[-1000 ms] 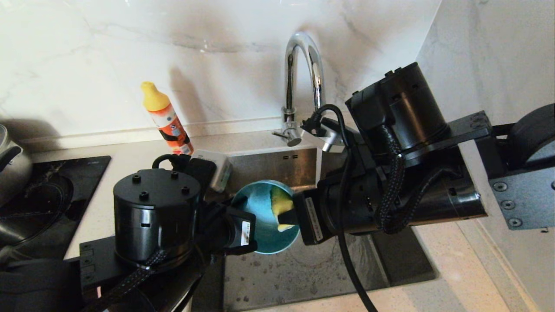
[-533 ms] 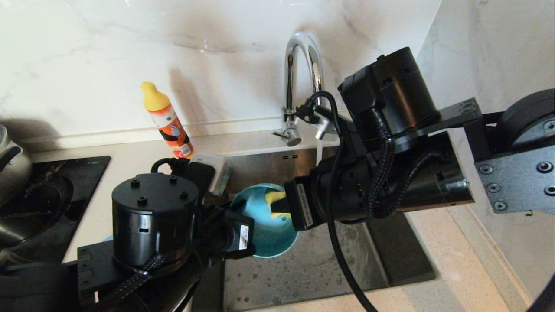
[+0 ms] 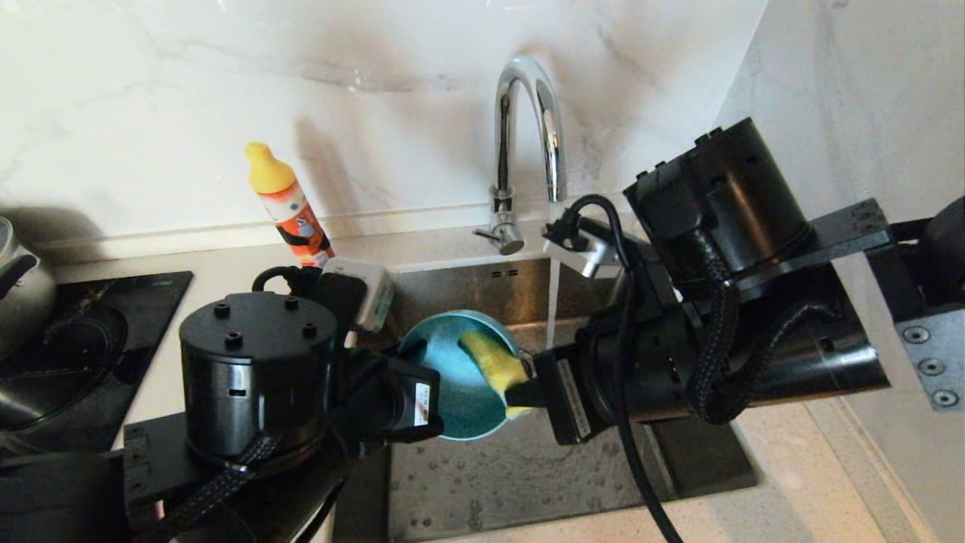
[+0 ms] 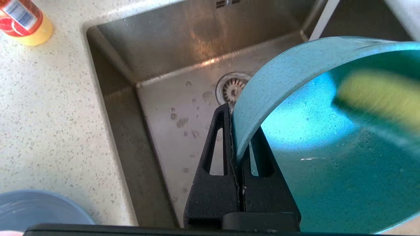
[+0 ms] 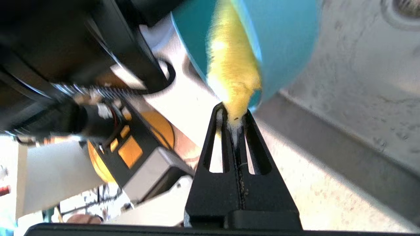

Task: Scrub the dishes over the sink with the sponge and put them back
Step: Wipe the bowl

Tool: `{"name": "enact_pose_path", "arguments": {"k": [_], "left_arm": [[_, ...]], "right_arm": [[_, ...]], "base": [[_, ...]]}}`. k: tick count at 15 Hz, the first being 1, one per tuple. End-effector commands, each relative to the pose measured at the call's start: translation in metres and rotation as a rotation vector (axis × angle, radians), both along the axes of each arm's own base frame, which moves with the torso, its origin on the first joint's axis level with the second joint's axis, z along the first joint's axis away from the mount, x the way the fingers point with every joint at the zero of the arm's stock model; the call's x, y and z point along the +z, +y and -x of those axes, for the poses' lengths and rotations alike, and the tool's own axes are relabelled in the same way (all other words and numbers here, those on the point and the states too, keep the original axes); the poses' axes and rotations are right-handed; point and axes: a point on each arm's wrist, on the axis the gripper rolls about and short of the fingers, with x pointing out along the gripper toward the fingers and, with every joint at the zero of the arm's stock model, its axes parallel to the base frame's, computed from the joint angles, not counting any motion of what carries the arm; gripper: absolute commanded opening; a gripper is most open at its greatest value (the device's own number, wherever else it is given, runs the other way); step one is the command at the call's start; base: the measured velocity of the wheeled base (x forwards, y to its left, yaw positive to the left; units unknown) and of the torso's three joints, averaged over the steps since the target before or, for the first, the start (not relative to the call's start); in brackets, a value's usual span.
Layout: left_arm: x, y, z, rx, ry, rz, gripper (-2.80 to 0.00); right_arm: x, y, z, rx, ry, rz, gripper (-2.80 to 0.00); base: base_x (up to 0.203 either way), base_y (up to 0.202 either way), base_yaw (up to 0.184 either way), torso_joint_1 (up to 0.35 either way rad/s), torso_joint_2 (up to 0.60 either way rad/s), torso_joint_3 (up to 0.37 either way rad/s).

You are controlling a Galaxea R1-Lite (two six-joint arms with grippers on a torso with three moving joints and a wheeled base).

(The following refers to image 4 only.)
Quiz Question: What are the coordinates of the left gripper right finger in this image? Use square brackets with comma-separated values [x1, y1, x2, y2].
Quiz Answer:
[241, 127, 302, 231]

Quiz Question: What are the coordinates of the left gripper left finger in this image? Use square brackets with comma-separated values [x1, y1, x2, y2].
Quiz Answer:
[183, 104, 243, 229]

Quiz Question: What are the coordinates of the teal bowl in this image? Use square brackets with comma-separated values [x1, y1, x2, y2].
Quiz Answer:
[231, 36, 420, 235]

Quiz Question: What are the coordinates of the yellow sponge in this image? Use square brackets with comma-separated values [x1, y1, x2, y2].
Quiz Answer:
[335, 70, 420, 133]

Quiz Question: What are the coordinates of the orange yellow-capped detergent bottle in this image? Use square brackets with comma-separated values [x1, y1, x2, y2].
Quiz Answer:
[0, 0, 54, 46]

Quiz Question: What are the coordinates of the stainless steel sink basin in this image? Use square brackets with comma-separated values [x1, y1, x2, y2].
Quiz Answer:
[86, 0, 420, 230]

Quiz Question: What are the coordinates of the round metal drain strainer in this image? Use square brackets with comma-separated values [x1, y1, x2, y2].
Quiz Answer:
[216, 72, 253, 107]

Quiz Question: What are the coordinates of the blue-grey plate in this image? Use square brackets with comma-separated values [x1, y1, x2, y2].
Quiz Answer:
[0, 189, 95, 231]

